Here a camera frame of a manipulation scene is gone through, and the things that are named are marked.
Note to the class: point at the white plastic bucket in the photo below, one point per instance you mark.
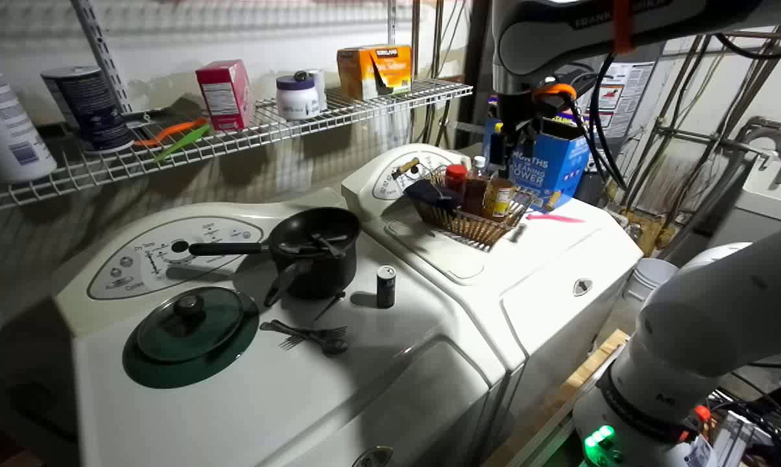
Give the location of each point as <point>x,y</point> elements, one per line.
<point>649,278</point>

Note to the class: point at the metal pipe frame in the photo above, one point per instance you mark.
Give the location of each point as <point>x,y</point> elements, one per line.
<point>702,130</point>

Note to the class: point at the red capped sauce bottle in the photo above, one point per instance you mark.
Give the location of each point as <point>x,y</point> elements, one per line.
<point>457,177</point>

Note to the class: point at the white dryer machine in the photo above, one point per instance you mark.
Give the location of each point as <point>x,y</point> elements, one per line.
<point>545,286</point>

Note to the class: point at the pink cardboard box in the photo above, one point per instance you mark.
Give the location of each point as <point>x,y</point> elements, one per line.
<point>223,98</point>

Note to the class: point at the small black shaker silver cap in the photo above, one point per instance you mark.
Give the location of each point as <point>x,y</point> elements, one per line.
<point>384,288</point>

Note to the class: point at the dark round pot lid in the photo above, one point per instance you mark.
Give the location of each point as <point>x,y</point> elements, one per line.
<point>191,334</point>

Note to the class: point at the pink plastic spatula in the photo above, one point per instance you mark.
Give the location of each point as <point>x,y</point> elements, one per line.
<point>555,218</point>

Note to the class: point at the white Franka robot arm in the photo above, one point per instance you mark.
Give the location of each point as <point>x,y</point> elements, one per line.
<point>716,321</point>

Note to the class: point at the white warning label sheet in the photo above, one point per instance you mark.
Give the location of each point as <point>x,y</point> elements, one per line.
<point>623,94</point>

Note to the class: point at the brown bottle yellow label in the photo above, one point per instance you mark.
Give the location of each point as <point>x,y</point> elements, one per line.
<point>499,200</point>

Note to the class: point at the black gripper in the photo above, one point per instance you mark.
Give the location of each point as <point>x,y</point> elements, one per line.
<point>536,111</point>

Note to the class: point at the wooden plank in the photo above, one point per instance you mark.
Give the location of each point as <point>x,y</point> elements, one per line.
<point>571,379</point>

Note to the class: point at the dark cylindrical can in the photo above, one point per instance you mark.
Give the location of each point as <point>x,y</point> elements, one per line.
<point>86,105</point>

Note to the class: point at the blue detergent box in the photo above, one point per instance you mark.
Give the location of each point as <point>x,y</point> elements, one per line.
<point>551,172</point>

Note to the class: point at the metal shelf upright rail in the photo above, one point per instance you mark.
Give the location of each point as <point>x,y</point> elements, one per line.
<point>101,56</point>
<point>393,21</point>

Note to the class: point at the white jar dark lid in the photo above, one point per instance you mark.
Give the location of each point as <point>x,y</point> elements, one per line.
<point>297,99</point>

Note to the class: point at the tall white plastic bottle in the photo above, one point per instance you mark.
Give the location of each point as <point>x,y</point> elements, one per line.
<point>4,120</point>

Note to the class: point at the black plastic item in basket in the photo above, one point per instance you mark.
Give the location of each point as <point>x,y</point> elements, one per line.
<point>428,195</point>

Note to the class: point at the black cooking pot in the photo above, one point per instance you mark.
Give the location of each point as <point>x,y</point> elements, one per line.
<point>315,249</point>

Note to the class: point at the white washing machine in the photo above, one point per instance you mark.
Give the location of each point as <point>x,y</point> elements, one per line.
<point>259,405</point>

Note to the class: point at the orange yellow cardboard box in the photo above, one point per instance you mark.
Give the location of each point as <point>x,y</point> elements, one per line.
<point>367,70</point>

